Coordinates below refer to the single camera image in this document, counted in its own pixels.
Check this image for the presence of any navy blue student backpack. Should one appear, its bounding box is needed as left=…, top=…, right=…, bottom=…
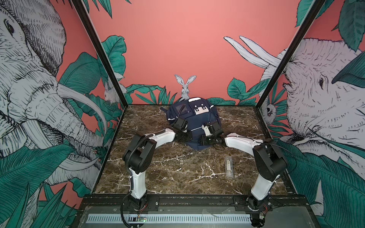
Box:
left=160, top=97, right=221, bottom=150

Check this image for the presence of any clear plastic small case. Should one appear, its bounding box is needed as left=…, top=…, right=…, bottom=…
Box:
left=225, top=156, right=233, bottom=179

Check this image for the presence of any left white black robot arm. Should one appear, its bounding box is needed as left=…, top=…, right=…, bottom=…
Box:
left=123, top=117, right=191, bottom=211

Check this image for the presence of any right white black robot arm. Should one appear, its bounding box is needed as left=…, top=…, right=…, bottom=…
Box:
left=200, top=122, right=288, bottom=211

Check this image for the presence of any black front mounting rail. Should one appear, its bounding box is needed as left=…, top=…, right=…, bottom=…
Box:
left=79, top=194, right=309, bottom=213

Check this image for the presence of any white perforated cable duct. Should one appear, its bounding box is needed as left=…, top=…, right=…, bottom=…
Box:
left=86, top=214, right=251, bottom=224

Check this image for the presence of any left black frame post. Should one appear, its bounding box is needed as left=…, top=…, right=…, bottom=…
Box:
left=71, top=0, right=128, bottom=108

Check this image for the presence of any black frame post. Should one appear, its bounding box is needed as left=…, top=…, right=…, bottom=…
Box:
left=71, top=0, right=128, bottom=108
left=255, top=0, right=325, bottom=109

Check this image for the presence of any right black frame post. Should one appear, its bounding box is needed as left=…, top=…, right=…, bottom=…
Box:
left=255, top=0, right=325, bottom=109

